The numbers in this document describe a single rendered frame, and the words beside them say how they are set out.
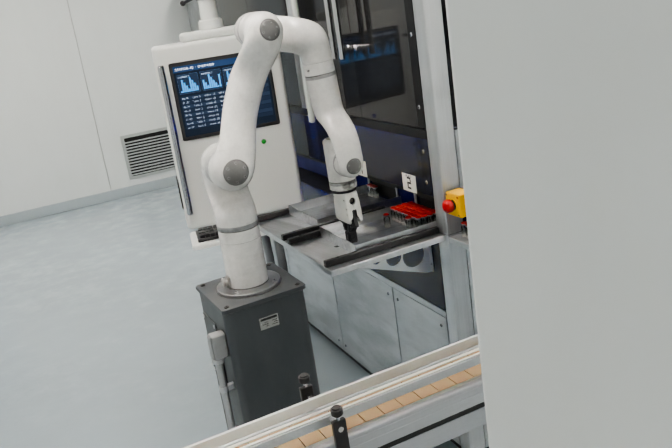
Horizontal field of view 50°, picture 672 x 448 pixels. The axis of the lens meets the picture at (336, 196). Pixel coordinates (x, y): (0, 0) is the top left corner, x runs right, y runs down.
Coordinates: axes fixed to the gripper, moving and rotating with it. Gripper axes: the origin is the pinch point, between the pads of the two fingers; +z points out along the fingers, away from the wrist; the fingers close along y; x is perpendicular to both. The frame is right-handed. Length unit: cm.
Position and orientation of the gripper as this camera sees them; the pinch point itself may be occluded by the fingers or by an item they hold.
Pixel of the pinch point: (351, 236)
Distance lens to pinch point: 225.2
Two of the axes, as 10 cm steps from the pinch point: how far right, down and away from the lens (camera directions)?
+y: -4.4, -1.8, 8.8
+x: -8.9, 2.5, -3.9
